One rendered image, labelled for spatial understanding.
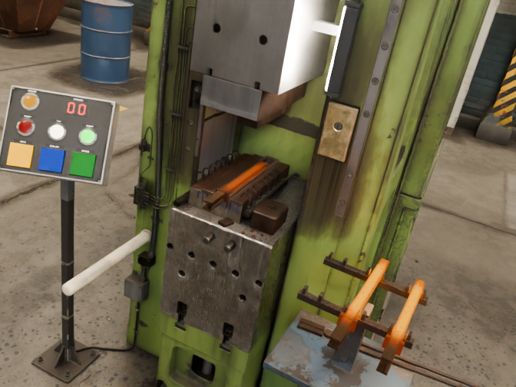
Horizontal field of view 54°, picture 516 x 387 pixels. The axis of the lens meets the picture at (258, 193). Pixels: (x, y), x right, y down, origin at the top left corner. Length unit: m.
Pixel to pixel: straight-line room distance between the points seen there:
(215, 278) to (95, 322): 1.02
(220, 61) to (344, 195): 0.57
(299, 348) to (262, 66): 0.84
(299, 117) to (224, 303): 0.77
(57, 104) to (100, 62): 4.44
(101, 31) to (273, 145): 4.30
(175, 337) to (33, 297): 1.01
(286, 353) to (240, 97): 0.77
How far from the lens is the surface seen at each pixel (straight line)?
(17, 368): 2.45
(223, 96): 1.55
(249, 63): 1.50
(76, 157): 1.75
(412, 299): 1.47
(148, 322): 2.35
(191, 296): 1.83
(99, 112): 1.76
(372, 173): 1.60
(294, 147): 2.03
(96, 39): 6.18
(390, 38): 1.51
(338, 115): 1.55
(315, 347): 1.62
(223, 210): 1.67
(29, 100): 1.83
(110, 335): 2.55
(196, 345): 1.95
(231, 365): 1.92
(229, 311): 1.78
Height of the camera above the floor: 1.74
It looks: 26 degrees down
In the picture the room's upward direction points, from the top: 11 degrees clockwise
